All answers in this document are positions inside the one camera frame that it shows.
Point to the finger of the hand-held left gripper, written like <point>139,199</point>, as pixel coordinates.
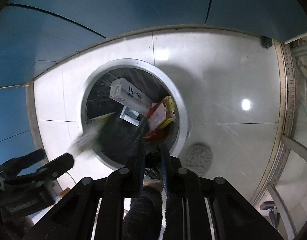
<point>26,159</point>
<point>58,164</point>

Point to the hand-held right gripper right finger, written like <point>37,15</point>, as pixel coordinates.
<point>165,170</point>

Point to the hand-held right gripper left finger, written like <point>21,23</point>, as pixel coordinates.
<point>141,166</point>

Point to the green white medicine box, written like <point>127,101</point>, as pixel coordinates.
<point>87,136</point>

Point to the red white plastic bag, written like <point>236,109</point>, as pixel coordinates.
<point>156,120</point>

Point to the white sachet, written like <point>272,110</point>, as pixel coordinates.
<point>129,116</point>

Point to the yellow box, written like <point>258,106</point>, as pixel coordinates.
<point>169,107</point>

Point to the white toothpaste box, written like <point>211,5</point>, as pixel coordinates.
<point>129,96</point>

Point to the round trash bin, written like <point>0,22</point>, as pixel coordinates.
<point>173,90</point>

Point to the grey round floor drain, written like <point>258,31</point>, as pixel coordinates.
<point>199,157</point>

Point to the black fuzzy clothing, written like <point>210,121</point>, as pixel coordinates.
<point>143,215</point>

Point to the glass sliding door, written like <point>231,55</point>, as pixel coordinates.
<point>293,120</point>

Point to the black cabinet foot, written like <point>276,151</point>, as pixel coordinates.
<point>266,41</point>

